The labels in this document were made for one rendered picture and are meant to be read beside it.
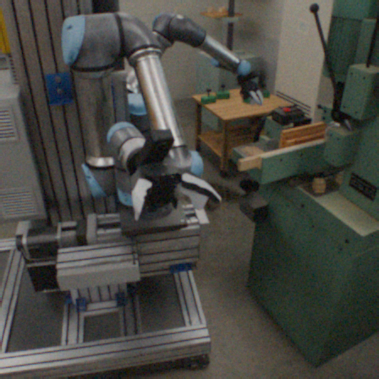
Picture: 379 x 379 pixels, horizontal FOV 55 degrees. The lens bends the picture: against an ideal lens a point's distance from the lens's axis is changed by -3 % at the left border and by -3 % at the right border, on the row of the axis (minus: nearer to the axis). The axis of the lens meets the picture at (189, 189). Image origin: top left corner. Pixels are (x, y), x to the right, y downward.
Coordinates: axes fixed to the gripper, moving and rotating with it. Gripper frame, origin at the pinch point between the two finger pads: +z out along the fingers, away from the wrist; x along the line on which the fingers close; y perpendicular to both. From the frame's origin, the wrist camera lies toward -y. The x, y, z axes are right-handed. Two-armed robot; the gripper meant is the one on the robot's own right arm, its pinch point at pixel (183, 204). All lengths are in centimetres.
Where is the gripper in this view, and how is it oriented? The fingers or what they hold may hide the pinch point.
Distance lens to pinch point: 62.6
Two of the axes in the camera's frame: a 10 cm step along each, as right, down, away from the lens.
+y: -1.2, 8.6, 5.0
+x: -8.9, 1.2, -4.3
